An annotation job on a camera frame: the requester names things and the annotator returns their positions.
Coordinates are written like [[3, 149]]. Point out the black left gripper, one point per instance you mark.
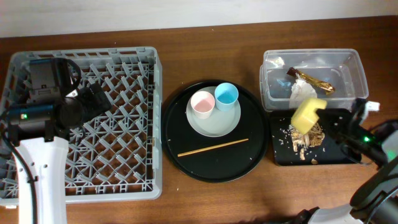
[[94, 98]]

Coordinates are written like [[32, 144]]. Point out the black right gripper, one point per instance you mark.
[[329, 123]]

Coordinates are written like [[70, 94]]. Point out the yellow bowl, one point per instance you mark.
[[305, 116]]

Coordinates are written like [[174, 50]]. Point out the gold brown snack wrapper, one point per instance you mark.
[[325, 86]]

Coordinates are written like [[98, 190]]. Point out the food scraps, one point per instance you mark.
[[308, 140]]

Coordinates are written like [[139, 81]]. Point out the white tissue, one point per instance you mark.
[[301, 90]]

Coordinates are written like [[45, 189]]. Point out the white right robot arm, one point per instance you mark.
[[376, 200]]

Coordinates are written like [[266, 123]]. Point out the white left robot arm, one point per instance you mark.
[[38, 132]]

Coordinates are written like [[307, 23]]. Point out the grey dishwasher rack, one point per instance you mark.
[[116, 156]]

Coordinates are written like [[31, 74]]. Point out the clear plastic bin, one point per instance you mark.
[[342, 68]]

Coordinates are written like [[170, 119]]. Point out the black rectangular tray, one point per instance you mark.
[[286, 153]]

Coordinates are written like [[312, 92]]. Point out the blue cup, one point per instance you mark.
[[226, 94]]

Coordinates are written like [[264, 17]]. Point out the pale grey plate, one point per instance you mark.
[[220, 123]]

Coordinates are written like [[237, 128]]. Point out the round black tray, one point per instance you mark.
[[222, 164]]

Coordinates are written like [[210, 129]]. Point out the pink cup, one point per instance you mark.
[[202, 103]]

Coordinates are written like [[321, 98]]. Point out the wooden chopstick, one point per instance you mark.
[[211, 148]]

